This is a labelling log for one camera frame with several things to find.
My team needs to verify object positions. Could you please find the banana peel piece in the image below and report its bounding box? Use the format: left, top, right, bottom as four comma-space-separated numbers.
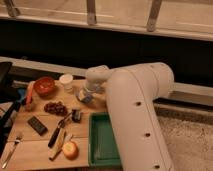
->
49, 129, 73, 161

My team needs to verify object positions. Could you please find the small dark metal clip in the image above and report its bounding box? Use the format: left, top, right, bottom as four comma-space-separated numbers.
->
71, 109, 81, 123

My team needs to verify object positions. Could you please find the silver fork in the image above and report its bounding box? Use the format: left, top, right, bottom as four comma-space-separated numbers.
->
2, 134, 23, 169

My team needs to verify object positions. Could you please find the black chair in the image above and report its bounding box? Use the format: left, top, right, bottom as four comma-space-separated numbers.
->
0, 62, 20, 156

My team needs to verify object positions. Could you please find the bunch of dark grapes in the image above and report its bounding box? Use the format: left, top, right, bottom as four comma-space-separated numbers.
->
44, 102, 68, 116

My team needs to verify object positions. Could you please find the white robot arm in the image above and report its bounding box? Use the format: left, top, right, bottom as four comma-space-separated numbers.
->
83, 62, 175, 171

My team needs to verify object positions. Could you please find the blue yellow sponge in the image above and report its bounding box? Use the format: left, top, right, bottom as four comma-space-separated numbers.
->
76, 90, 93, 103

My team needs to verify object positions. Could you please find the white cup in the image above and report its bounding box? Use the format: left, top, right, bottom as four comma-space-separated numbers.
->
59, 74, 73, 91

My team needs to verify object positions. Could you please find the black handled knife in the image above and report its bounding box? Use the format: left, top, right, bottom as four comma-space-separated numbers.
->
48, 114, 71, 148

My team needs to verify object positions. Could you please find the green plastic tray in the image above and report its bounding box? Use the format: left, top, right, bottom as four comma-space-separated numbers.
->
88, 112, 121, 167

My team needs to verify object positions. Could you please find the orange carrot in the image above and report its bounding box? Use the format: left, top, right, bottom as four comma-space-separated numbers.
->
26, 81, 34, 105

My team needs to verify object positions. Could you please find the black rectangular block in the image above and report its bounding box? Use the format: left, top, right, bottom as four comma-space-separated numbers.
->
27, 116, 48, 136

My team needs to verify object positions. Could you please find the red bowl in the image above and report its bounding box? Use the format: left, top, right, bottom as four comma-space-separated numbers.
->
33, 77, 55, 96

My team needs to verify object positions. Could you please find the yellow apple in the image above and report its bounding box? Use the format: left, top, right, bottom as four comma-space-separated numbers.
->
62, 141, 78, 159

